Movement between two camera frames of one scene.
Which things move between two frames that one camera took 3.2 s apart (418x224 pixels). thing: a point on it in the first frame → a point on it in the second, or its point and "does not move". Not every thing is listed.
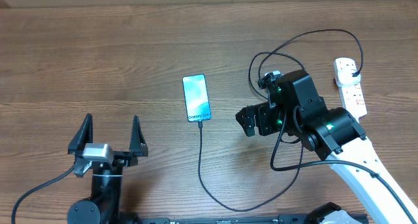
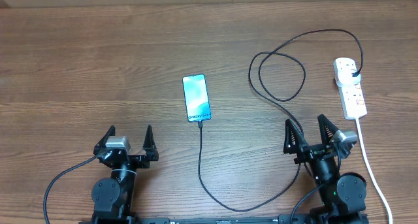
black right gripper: [262, 113] → [307, 151]
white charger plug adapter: [344, 75] does not move
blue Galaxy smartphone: [197, 101] does not move
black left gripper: [137, 148] → [143, 161]
